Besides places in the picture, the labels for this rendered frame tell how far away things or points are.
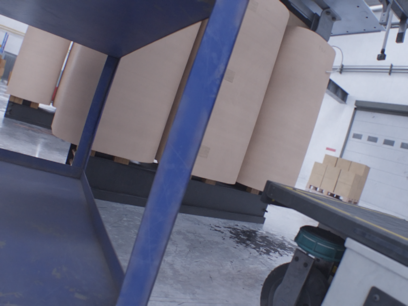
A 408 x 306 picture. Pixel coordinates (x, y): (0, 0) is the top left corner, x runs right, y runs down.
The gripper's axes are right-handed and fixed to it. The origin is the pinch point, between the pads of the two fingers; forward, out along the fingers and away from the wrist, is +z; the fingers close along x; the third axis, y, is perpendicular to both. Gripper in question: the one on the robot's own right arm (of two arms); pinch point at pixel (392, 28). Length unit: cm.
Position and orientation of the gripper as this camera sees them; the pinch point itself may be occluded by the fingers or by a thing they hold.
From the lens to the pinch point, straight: 121.2
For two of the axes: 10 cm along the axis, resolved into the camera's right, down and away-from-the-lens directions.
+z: -3.2, 9.5, 0.5
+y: 4.3, 1.9, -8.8
